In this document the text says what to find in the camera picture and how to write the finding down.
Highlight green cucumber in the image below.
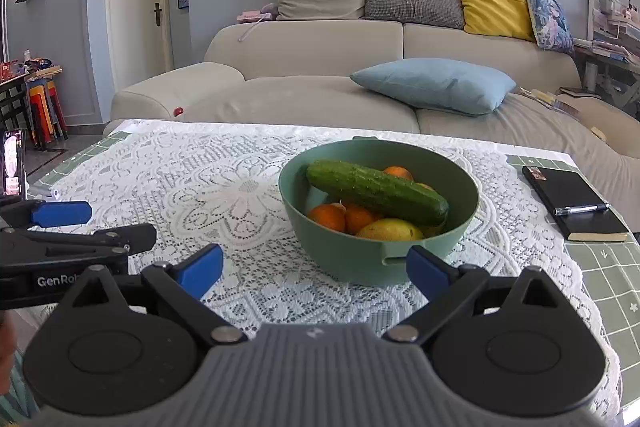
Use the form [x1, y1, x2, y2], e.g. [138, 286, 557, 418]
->
[306, 159, 449, 227]

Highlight smartphone on stand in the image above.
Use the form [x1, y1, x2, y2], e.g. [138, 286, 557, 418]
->
[1, 129, 26, 199]

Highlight pink item on sofa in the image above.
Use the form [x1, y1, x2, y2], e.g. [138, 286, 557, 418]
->
[236, 3, 279, 24]

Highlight blue patterned cushion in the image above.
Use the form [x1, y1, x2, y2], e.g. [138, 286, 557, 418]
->
[526, 0, 575, 56]

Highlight white lace tablecloth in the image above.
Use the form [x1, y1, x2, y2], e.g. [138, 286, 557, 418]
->
[24, 120, 620, 426]

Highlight cluttered side desk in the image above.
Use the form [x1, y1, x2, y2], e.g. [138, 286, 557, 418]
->
[574, 0, 639, 109]

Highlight light blue pillow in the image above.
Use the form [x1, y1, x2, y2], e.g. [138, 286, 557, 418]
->
[349, 57, 516, 116]

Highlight beige sofa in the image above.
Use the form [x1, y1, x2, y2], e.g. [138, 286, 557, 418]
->
[111, 20, 639, 229]

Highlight green colander bowl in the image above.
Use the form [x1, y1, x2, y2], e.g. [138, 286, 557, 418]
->
[278, 138, 480, 286]

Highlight grey cushion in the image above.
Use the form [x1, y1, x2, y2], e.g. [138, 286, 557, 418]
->
[363, 0, 464, 29]

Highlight person's left hand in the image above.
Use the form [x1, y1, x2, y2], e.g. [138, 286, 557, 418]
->
[0, 313, 17, 395]

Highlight white phone stand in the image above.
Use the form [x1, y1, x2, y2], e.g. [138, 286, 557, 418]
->
[27, 186, 62, 202]

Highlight black notebook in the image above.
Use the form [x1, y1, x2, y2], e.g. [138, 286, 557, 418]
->
[522, 166, 629, 243]

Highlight stacked colourful stools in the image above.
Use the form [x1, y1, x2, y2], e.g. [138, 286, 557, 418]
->
[27, 76, 68, 150]

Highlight books on sofa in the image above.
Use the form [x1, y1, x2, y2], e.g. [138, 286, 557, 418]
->
[520, 88, 580, 118]

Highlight pen on notebook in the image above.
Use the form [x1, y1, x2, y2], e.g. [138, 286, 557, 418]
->
[552, 202, 610, 217]

